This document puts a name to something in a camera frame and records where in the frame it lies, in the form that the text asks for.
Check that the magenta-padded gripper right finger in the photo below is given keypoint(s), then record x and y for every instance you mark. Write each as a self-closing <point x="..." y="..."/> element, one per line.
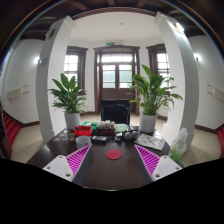
<point x="165" y="166"/>

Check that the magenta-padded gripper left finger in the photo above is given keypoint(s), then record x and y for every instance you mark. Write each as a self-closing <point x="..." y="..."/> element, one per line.
<point x="60" y="166"/>

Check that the clear bottle with green drink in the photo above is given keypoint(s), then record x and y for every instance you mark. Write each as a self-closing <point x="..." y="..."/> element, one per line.
<point x="178" y="148"/>

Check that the printed paper leaflet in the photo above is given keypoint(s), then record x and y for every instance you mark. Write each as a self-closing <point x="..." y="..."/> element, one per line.
<point x="150" y="141"/>

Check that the white mug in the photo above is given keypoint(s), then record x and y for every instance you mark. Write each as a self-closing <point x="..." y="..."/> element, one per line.
<point x="82" y="142"/>

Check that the red plastic box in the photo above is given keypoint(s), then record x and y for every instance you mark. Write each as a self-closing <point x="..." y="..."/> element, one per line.
<point x="82" y="131"/>

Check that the grey ball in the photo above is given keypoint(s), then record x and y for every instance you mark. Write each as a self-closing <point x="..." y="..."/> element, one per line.
<point x="135" y="134"/>
<point x="128" y="135"/>

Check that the black flat device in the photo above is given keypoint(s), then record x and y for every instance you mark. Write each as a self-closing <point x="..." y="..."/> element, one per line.
<point x="99" y="139"/>

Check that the green box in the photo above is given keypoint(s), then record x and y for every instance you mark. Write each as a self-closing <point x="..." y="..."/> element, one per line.
<point x="89" y="125"/>

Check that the flat round red coaster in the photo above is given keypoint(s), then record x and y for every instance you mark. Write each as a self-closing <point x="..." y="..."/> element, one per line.
<point x="113" y="154"/>

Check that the red carpeted stairs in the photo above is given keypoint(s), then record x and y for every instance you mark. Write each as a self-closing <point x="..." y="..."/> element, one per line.
<point x="11" y="128"/>
<point x="221" y="141"/>

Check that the small leafy plant white pot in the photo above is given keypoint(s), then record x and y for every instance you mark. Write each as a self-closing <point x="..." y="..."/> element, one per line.
<point x="68" y="96"/>

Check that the black chair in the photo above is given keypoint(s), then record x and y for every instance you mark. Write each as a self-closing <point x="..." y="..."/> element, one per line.
<point x="115" y="111"/>

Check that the large leafy plant white pot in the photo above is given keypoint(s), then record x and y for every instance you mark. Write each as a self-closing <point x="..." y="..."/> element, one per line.
<point x="151" y="93"/>

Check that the dark framed window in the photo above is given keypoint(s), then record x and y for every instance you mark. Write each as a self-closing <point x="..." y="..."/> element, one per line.
<point x="71" y="68"/>
<point x="162" y="66"/>

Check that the dark wooden double door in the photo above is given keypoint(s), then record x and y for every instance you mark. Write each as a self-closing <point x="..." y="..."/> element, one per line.
<point x="116" y="73"/>

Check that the green exit sign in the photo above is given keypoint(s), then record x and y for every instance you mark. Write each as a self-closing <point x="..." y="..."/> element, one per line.
<point x="110" y="43"/>

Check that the white wall radiator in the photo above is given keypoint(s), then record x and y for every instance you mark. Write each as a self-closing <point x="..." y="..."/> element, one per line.
<point x="216" y="92"/>
<point x="16" y="92"/>

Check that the bright wall lamp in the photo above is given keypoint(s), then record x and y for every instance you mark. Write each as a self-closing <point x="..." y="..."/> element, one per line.
<point x="197" y="57"/>
<point x="36" y="60"/>
<point x="179" y="28"/>

